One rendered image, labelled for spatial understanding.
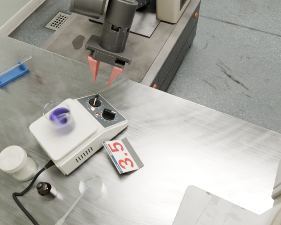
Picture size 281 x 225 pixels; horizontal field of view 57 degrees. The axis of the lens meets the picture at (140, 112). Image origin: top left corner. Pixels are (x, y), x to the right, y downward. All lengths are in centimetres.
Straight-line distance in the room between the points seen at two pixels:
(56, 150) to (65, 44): 101
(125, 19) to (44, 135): 31
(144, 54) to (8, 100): 77
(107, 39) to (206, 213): 42
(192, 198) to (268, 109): 120
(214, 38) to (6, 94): 155
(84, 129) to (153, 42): 93
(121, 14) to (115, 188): 38
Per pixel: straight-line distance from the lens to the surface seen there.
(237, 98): 171
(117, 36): 55
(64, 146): 59
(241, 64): 191
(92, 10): 53
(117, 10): 53
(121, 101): 73
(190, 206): 60
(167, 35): 148
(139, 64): 133
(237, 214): 61
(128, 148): 65
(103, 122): 63
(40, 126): 63
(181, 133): 67
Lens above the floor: 134
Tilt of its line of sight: 58 degrees down
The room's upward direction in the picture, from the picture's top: 6 degrees counter-clockwise
